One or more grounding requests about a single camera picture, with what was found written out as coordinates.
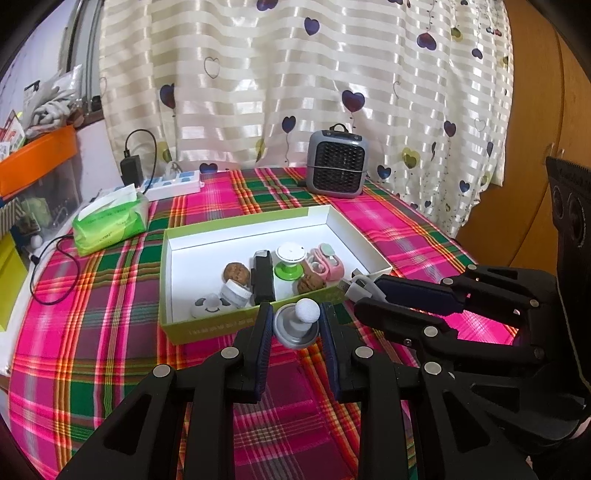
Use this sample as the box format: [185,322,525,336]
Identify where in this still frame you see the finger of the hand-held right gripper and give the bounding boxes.
[355,298,546,367]
[374,265,555,324]

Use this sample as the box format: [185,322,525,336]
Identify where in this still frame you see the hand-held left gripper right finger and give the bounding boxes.
[320,302,541,480]

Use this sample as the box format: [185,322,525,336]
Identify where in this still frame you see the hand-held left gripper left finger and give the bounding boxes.
[55,302,275,480]

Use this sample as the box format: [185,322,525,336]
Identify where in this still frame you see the grey knob with white ball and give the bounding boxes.
[272,299,321,349]

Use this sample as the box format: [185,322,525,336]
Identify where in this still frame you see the white bottle cap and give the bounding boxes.
[219,281,252,309]

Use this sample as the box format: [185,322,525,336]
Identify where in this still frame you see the grey panda face knob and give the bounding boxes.
[191,295,232,320]

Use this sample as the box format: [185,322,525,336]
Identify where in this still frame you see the black rectangular device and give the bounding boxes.
[249,249,277,305]

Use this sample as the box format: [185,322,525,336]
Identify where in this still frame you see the brown walnut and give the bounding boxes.
[295,272,326,296]
[223,262,251,284]

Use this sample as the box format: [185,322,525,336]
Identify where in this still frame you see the pink clip with mint pad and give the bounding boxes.
[318,244,345,281]

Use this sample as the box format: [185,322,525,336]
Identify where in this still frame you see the pink clip with grey pads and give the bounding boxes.
[306,249,329,278]

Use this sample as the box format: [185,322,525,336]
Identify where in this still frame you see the green and white suction knob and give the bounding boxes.
[272,242,308,281]

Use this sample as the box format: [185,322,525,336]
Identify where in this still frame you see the green and white cardboard box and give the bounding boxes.
[158,205,393,344]

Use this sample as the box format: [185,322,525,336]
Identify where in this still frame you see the grey mini heater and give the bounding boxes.
[306,124,369,199]

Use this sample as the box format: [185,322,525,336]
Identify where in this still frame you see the pink and green plaid tablecloth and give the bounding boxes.
[0,166,518,480]

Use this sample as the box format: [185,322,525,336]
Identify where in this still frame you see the white power strip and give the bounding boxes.
[139,170,202,201]

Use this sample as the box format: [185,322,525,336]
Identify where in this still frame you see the green tissue pack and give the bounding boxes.
[73,184,151,257]

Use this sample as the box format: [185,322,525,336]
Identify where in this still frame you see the wooden wardrobe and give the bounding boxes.
[455,0,591,278]

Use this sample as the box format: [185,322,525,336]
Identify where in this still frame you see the black power adapter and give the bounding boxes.
[120,157,144,188]

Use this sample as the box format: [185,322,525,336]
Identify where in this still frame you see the yellow cardboard box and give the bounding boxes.
[0,231,29,333]

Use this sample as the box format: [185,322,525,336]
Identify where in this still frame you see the striped curtain with hearts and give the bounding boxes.
[99,0,515,238]

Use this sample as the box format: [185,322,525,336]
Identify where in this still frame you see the striped cardboard box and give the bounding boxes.
[0,203,21,236]

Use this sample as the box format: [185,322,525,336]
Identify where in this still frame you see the storage bin with orange lid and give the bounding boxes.
[0,124,84,236]

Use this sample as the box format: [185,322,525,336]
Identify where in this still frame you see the white cloth gloves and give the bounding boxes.
[23,65,88,134]

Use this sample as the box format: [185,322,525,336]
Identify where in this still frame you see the colourful paper packets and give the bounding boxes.
[0,108,26,158]

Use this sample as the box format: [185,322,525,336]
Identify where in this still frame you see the black adapter cable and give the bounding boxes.
[124,129,158,185]

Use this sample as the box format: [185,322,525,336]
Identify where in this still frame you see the thin black cable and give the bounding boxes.
[28,233,81,305]

